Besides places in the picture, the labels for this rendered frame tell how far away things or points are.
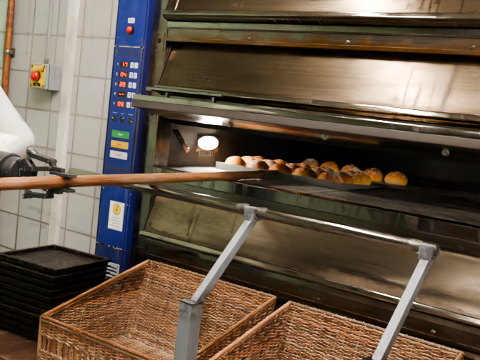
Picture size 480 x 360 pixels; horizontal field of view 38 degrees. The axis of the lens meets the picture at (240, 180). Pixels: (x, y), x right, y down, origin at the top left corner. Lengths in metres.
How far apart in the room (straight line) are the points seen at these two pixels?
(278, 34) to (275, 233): 0.63
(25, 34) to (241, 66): 1.13
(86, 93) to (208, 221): 0.76
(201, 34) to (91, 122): 0.61
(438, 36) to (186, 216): 1.05
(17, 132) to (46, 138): 0.89
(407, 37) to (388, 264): 0.64
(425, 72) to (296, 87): 0.40
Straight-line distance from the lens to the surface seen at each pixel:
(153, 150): 2.55
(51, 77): 2.92
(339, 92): 2.12
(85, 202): 2.82
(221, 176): 2.30
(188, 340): 1.71
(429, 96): 2.01
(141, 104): 2.40
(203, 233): 2.40
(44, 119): 3.01
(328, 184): 2.49
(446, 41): 2.02
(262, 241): 2.27
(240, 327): 2.10
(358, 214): 2.09
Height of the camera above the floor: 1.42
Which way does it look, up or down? 6 degrees down
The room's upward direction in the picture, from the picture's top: 6 degrees clockwise
